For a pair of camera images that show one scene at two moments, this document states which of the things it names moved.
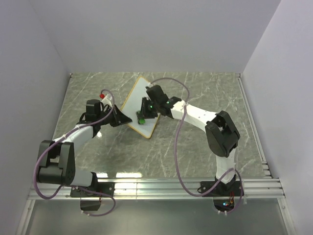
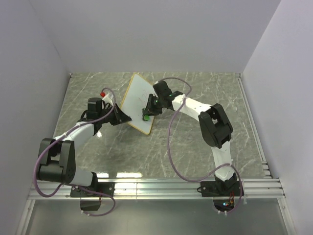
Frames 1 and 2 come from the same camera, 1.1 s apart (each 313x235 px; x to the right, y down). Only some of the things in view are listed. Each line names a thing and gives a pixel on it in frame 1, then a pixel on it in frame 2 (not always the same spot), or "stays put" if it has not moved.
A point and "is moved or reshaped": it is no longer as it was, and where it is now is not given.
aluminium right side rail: [266, 172] stays put
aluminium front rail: [167, 189] stays put
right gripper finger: [140, 115] → [145, 111]
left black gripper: [119, 118] stays put
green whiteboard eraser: [141, 121] is moved or reshaped
